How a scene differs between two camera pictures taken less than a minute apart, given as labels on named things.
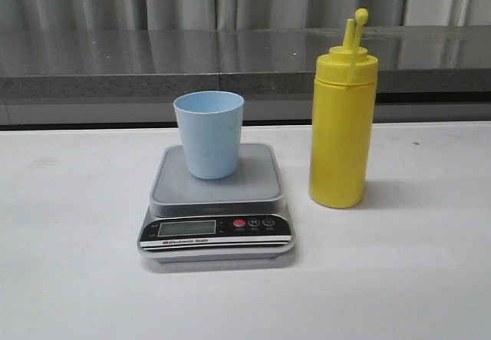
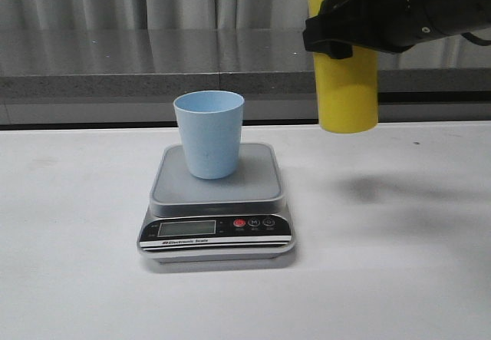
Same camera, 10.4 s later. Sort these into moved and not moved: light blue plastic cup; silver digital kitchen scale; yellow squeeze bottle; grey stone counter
Moved: yellow squeeze bottle
Not moved: grey stone counter; light blue plastic cup; silver digital kitchen scale
